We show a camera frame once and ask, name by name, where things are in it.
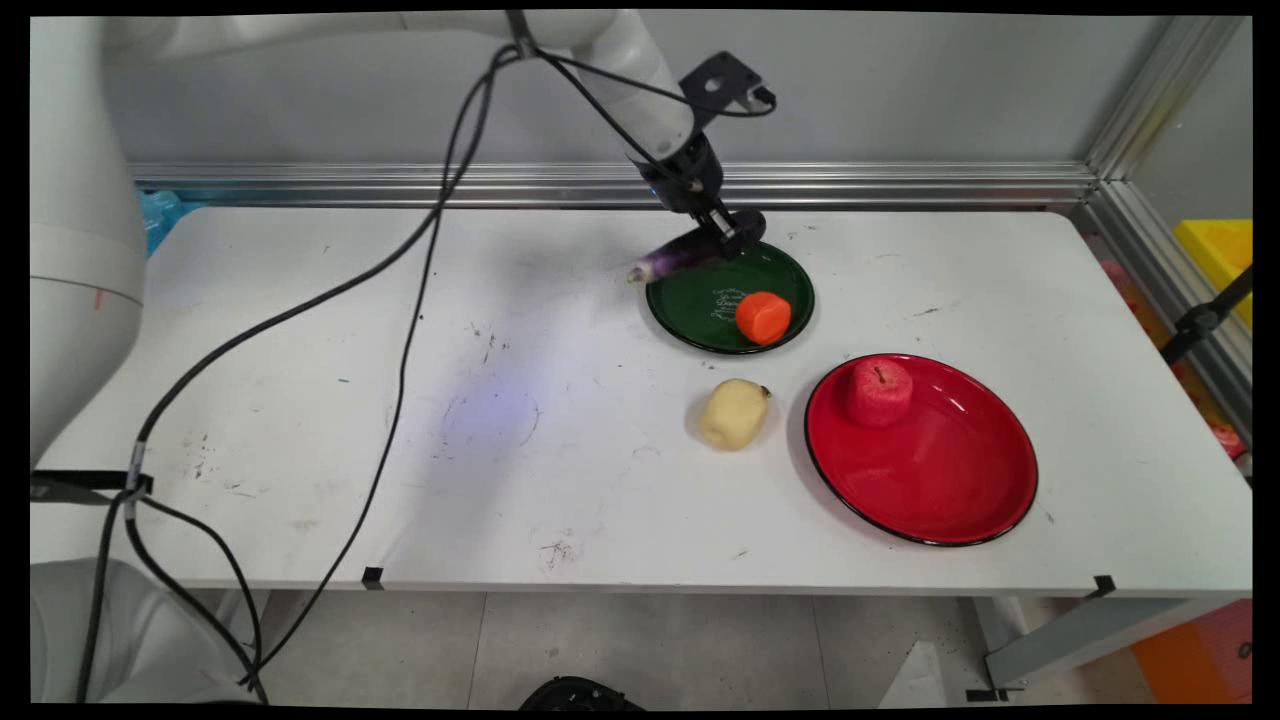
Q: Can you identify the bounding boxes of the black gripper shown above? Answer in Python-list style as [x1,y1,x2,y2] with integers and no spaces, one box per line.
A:
[648,132,749,261]

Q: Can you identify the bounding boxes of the grey table leg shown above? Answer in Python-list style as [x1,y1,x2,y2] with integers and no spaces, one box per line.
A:
[965,597,1236,693]

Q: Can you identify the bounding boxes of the black round floor object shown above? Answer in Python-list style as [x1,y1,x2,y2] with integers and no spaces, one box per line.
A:
[518,676,646,712]

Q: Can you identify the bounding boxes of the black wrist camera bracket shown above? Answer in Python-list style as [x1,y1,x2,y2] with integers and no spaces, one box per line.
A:
[679,51,778,128]

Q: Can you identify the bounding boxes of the black clamp bar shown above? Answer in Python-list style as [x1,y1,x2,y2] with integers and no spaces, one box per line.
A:
[1159,268,1253,366]

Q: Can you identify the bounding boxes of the red toy apple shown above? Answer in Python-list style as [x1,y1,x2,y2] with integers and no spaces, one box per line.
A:
[842,357,915,430]

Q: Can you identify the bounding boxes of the aluminium frame post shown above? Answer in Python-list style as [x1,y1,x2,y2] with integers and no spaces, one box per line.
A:
[1085,15,1246,183]

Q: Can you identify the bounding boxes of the purple toy eggplant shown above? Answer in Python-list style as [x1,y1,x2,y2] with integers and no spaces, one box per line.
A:
[626,207,769,287]

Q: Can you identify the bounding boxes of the black cable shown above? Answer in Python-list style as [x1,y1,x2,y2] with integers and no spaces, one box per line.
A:
[75,45,521,704]
[238,50,779,691]

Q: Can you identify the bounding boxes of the blue plastic bag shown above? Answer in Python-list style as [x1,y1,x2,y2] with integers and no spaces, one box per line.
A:
[137,189,206,257]

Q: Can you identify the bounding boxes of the red round plate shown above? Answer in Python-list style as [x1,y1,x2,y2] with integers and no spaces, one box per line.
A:
[804,352,1040,548]

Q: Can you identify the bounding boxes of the aluminium frame rail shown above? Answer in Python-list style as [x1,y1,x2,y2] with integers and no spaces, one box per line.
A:
[130,162,1101,211]
[1072,180,1253,446]

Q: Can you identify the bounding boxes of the orange box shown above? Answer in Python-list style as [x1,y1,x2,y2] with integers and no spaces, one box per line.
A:
[1130,598,1253,704]

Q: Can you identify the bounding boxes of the pale yellow toy potato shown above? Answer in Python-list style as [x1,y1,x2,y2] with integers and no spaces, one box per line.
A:
[697,378,772,452]

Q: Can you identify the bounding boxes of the orange toy carrot piece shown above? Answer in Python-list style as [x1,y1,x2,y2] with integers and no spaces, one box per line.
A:
[735,291,793,347]

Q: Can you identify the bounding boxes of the yellow plastic bin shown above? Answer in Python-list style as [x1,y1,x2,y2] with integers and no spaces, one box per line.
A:
[1173,218,1253,331]

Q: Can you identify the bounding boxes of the dark green round plate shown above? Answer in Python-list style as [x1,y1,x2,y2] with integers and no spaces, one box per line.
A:
[645,240,816,357]

